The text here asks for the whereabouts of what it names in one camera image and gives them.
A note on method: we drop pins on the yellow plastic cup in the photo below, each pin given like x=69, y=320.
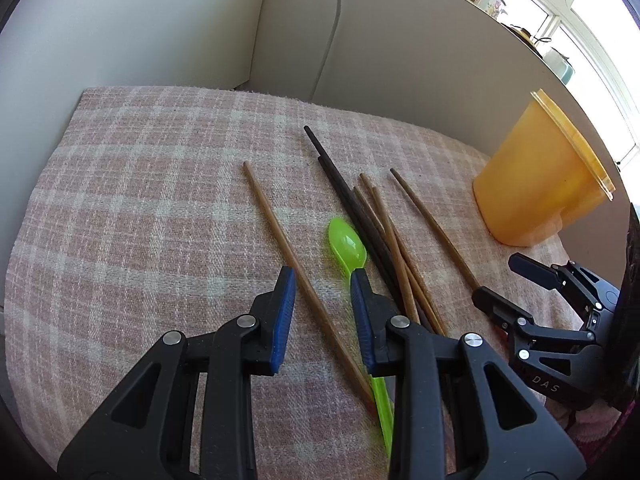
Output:
x=543, y=177

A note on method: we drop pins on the long brown chopstick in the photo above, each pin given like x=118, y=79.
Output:
x=351, y=369

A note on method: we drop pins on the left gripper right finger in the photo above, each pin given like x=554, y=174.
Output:
x=460, y=411

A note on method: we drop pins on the black pot yellow lid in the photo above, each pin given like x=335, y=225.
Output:
x=528, y=39

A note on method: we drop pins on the green plastic spoon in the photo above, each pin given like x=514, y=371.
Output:
x=350, y=254

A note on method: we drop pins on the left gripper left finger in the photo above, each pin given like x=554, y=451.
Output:
x=184, y=410

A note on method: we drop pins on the light brown chopstick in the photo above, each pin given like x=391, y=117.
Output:
x=368, y=185

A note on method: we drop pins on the black chopstick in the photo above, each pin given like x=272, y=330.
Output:
x=360, y=219
x=345, y=194

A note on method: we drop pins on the dark brown chopstick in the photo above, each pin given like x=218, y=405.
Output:
x=422, y=306

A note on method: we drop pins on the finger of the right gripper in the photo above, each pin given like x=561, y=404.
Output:
x=555, y=274
x=550, y=346

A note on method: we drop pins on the white teal kettle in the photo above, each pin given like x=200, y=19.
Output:
x=560, y=65

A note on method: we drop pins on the pink plaid cloth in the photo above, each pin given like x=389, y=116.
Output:
x=142, y=221

